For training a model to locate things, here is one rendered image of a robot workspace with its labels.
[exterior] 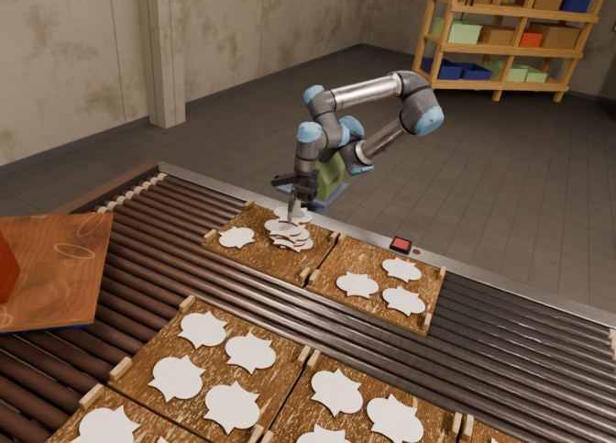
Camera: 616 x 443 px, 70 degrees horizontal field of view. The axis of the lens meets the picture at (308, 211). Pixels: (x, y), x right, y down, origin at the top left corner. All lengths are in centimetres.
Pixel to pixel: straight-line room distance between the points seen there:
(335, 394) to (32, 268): 92
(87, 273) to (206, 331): 38
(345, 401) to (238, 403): 27
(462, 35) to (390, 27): 288
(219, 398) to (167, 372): 16
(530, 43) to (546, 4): 55
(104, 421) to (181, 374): 20
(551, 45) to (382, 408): 733
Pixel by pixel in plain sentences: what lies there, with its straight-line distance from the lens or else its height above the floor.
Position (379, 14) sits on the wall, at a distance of 972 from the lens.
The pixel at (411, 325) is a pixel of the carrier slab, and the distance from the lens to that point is 146.
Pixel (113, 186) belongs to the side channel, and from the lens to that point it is 201.
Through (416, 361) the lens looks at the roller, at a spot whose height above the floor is 92.
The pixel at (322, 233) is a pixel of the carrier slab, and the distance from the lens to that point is 175.
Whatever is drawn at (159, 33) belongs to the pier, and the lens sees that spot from 472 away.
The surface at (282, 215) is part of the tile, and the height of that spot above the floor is 106.
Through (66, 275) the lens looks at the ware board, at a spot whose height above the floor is 104.
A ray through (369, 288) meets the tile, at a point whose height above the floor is 95.
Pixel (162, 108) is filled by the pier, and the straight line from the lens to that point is 494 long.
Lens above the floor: 194
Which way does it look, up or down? 32 degrees down
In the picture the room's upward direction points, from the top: 7 degrees clockwise
